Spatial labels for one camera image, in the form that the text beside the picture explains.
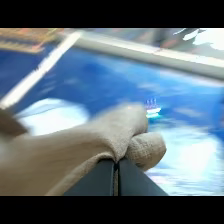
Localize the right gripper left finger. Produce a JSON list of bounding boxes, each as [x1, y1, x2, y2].
[[63, 157, 116, 197]]

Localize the beige garment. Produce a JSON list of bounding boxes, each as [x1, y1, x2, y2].
[[0, 102, 167, 197]]

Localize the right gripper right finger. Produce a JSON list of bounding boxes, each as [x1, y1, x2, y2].
[[117, 157, 169, 197]]

